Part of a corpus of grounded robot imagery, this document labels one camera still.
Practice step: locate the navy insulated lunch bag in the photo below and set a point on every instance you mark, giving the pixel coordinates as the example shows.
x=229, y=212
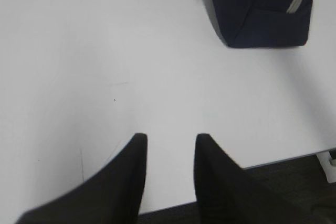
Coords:
x=260, y=23

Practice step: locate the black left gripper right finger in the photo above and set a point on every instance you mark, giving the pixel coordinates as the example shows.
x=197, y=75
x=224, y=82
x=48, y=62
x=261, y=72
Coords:
x=225, y=193

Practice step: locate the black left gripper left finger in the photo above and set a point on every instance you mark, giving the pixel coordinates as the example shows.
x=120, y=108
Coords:
x=113, y=195

